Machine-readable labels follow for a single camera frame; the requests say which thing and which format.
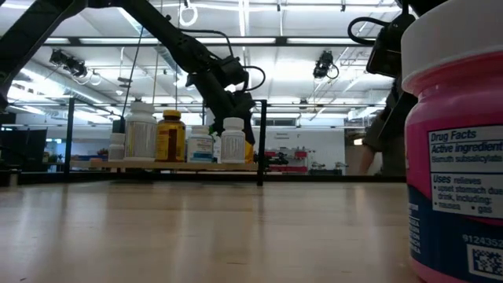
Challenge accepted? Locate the ceiling light strip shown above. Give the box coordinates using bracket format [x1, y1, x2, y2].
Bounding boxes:
[78, 37, 158, 45]
[195, 37, 277, 44]
[286, 37, 357, 45]

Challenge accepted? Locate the large white pill bottle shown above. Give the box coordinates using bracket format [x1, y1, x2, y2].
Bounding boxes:
[123, 101, 158, 162]

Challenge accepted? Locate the small white pill bottle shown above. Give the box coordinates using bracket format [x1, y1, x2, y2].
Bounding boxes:
[108, 132, 127, 162]

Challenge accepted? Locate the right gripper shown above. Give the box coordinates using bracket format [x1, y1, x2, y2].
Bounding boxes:
[365, 13, 418, 138]

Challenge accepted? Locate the green cap medicine bottle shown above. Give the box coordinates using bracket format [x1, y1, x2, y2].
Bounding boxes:
[212, 126, 222, 164]

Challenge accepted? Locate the amber bottle yellow cap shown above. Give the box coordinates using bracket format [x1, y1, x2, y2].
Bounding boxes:
[155, 109, 186, 163]

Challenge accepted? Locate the white bottle blue label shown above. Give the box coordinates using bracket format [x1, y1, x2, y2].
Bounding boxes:
[186, 124, 215, 164]

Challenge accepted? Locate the black ceiling-mounted camera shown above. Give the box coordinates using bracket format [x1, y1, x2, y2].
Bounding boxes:
[49, 49, 90, 78]
[312, 50, 340, 80]

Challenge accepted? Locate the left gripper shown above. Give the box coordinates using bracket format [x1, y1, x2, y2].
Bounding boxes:
[187, 62, 256, 143]

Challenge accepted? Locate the black background monitor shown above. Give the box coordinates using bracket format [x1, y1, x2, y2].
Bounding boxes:
[0, 128, 48, 172]

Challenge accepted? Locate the white hanging cable ring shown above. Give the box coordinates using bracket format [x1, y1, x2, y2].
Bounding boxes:
[178, 0, 200, 27]

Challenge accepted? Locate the white pill bottle round cap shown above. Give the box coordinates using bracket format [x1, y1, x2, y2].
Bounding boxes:
[220, 116, 247, 164]

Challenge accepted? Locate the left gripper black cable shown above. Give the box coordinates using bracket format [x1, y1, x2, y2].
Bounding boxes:
[240, 64, 266, 94]

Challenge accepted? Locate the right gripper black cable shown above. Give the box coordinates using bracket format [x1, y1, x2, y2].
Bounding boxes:
[347, 15, 394, 46]

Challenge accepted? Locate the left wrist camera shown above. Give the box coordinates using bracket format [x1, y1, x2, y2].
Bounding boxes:
[218, 54, 251, 88]

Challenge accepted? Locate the pink bottle white cap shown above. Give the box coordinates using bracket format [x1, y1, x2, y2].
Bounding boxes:
[400, 0, 503, 283]

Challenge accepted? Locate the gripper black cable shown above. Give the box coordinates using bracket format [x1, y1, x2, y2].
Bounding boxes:
[240, 64, 266, 94]
[347, 15, 394, 46]

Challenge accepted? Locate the red and white equipment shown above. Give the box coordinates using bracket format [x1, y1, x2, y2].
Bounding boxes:
[265, 148, 310, 174]

